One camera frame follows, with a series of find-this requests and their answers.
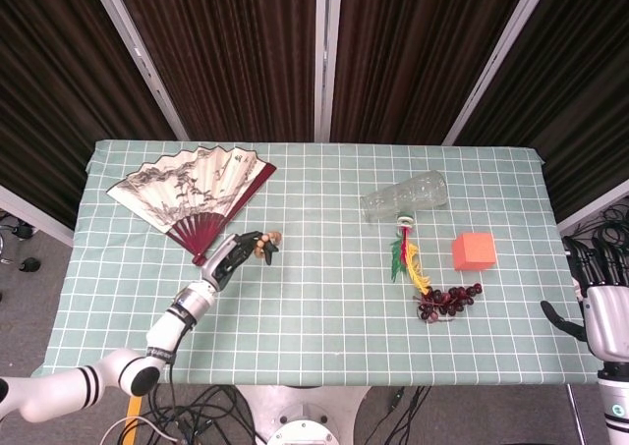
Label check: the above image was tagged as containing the ink painting paper folding fan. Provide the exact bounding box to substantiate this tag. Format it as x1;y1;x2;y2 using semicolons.
105;144;278;267

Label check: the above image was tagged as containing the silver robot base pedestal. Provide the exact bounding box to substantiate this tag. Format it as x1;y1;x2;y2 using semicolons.
235;384;370;445

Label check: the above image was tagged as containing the wooden bead bracelet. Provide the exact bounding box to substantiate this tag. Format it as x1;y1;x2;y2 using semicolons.
251;230;283;260

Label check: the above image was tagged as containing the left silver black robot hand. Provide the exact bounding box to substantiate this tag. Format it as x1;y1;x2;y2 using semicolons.
200;230;281;292

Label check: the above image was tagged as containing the clear textured glass vase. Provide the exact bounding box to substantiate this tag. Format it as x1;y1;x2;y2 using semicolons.
359;169;449;225

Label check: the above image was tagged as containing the colourful feather shuttlecock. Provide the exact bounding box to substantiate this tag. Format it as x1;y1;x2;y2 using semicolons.
389;211;433;294

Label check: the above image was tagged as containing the dark purple grape bunch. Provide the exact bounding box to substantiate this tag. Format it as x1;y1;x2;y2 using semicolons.
416;282;484;324

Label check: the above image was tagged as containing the black floor cable bundle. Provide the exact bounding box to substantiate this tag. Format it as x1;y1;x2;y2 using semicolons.
371;384;436;445
97;384;259;445
564;194;629;252

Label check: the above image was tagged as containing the white floor cable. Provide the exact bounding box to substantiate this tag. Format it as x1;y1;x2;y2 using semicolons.
100;415;183;445

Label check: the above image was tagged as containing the green white checked tablecloth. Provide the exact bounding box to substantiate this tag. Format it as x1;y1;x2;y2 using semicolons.
31;139;615;387

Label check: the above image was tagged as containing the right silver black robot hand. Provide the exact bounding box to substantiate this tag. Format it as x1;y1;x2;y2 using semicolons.
540;235;629;367

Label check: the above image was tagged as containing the orange foam cube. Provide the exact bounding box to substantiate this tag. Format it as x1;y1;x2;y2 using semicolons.
451;232;497;273

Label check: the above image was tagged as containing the white screen frame post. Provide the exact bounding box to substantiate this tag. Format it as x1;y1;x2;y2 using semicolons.
314;0;343;141
86;0;191;141
441;0;554;146

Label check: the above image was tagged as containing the dark brown screen panel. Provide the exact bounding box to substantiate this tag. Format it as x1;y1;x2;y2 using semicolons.
459;0;629;220
0;0;178;230
331;0;535;144
110;0;320;141

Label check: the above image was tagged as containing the white screen frame rail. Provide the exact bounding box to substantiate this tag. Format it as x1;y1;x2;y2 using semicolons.
557;179;629;233
0;184;75;248

